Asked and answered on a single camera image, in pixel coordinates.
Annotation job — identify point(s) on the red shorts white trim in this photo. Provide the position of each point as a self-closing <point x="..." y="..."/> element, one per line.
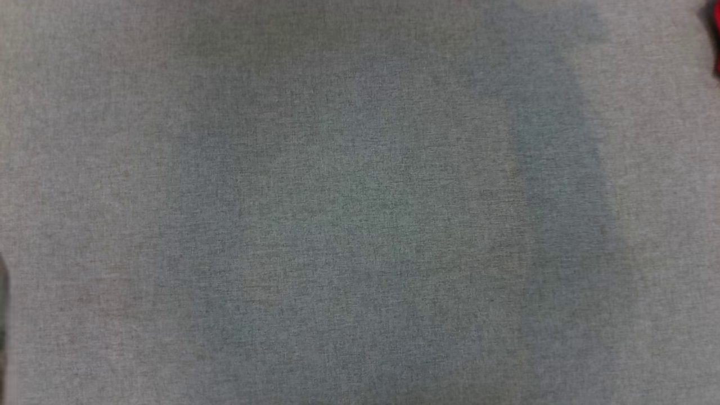
<point x="717" y="50"/>

